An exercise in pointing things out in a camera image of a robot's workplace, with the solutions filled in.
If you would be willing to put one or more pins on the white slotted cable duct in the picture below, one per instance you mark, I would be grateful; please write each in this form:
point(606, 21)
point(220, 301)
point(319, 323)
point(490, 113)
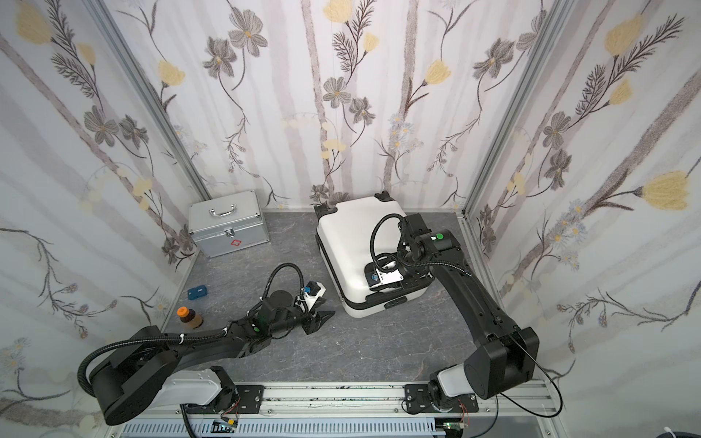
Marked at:
point(327, 427)

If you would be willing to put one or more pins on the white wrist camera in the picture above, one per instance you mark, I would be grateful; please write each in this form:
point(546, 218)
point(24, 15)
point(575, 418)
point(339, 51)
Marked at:
point(311, 296)
point(378, 279)

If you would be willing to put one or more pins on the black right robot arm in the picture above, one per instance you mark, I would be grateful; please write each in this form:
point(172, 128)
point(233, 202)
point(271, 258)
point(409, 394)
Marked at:
point(505, 355)

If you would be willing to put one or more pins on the small blue box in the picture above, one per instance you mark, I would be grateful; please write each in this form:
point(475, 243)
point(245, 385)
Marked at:
point(197, 292)

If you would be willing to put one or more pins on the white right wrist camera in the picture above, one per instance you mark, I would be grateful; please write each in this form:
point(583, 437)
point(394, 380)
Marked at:
point(378, 279)

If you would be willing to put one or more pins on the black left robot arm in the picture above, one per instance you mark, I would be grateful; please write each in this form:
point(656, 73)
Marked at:
point(129, 377)

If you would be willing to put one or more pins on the white hard-shell suitcase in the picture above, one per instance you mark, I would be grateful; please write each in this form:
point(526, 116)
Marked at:
point(343, 236)

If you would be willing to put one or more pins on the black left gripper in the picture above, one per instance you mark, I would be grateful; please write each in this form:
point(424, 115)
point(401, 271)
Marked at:
point(305, 316)

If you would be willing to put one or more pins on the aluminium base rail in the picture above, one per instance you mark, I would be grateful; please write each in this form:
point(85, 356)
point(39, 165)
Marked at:
point(527, 411)

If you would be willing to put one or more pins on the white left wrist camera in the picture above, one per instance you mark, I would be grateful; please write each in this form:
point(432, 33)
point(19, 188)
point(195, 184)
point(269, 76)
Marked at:
point(311, 296)

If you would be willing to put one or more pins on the brown bottle orange cap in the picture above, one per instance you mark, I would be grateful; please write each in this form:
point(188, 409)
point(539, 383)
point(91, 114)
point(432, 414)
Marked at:
point(190, 318)

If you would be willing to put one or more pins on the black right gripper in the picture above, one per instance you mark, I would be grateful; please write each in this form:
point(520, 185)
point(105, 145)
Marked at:
point(381, 268)

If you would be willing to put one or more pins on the silver aluminium first-aid case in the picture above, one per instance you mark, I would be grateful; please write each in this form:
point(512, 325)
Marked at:
point(227, 224)

